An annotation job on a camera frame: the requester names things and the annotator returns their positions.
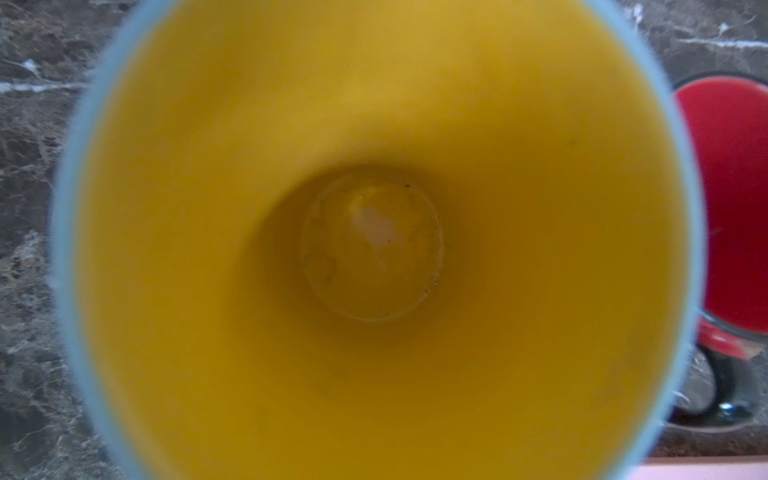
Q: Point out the pink rectangular tray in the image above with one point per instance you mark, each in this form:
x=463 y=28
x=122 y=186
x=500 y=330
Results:
x=702 y=468

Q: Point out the yellow inside blue mug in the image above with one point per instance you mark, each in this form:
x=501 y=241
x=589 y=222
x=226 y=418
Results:
x=378 y=240

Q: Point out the red mug black handle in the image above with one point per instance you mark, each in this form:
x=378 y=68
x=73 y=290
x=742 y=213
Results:
x=726 y=115

